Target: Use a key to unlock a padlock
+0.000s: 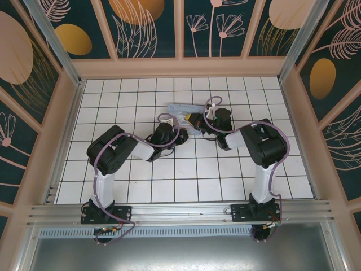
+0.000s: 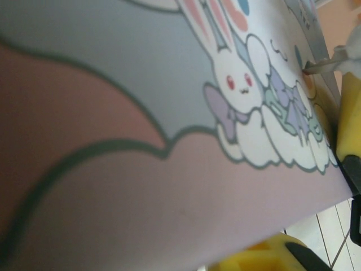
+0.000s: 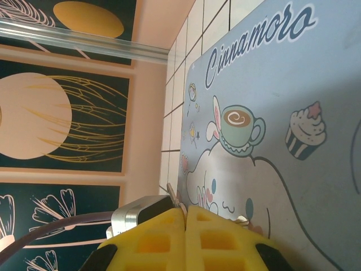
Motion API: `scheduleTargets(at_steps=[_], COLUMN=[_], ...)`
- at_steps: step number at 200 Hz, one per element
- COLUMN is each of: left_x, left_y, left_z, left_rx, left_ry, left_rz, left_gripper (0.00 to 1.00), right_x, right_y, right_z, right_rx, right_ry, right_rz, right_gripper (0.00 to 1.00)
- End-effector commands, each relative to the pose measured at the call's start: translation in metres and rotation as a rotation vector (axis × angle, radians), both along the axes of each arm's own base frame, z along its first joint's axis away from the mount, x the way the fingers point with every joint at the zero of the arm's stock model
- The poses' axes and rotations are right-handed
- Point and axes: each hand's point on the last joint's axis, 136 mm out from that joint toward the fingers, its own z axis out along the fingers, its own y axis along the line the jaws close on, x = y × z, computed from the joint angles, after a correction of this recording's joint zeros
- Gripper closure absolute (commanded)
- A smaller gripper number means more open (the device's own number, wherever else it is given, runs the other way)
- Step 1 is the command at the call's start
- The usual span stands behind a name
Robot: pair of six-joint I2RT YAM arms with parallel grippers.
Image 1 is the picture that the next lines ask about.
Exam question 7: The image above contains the clear plastic zip bag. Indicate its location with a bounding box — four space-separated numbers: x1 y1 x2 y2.
166 102 207 137

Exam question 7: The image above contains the grey metal sheet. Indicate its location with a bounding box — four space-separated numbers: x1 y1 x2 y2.
16 236 346 271

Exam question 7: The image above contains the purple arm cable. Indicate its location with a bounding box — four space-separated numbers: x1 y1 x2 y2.
202 95 292 244
92 112 182 245

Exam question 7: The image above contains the long aluminium mounting rail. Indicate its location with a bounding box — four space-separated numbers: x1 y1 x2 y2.
26 199 333 227

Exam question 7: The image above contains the aluminium side rail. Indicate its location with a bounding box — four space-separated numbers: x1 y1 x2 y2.
278 78 323 202
45 80 86 204

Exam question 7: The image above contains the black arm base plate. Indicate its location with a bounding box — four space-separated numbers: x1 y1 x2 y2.
80 205 133 225
230 202 283 224

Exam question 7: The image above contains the slotted grey cable duct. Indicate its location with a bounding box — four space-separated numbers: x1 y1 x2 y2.
37 226 325 239

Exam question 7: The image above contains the small wired connector board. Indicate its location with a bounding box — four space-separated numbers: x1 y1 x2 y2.
263 220 283 230
94 226 120 235

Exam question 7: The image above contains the aluminium frame post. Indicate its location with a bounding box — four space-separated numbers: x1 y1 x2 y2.
277 0 330 83
23 0 86 89

